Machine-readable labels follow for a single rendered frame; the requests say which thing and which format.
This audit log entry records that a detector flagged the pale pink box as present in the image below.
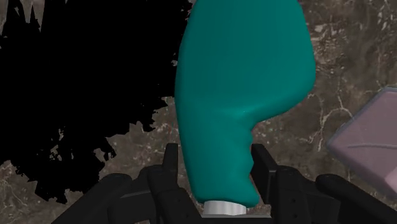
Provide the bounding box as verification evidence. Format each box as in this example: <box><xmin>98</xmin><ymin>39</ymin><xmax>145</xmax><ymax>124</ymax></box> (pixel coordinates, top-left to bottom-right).
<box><xmin>326</xmin><ymin>87</ymin><xmax>397</xmax><ymax>199</ymax></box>

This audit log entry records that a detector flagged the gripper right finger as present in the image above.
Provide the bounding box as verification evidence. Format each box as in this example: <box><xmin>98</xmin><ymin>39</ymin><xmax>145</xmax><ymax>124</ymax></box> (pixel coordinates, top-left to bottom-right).
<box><xmin>250</xmin><ymin>143</ymin><xmax>397</xmax><ymax>224</ymax></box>

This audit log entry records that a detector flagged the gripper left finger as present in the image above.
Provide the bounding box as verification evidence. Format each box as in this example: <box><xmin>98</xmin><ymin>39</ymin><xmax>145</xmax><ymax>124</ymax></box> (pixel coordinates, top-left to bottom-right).
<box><xmin>51</xmin><ymin>143</ymin><xmax>205</xmax><ymax>224</ymax></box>

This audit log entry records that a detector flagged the teal bottle with white cap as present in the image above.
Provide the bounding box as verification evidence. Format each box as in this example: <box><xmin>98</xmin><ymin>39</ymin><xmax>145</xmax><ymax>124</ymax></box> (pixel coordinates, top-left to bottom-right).
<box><xmin>174</xmin><ymin>0</ymin><xmax>317</xmax><ymax>216</ymax></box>

